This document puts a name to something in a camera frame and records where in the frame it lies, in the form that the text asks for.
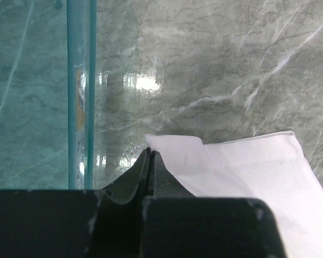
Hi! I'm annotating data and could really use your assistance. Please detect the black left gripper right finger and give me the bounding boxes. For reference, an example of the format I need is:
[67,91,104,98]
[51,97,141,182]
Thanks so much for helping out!
[141,152,286,257]

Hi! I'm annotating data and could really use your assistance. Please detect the teal plastic bin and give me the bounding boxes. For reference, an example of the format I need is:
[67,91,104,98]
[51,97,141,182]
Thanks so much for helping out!
[0,1,96,189]

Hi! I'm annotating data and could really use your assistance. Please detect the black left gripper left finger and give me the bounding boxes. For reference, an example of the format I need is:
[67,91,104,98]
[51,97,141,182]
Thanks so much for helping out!
[0,149,150,257]

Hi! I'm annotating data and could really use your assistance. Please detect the white t shirt red print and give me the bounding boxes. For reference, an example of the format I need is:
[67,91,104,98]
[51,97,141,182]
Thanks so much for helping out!
[145,131,323,257]

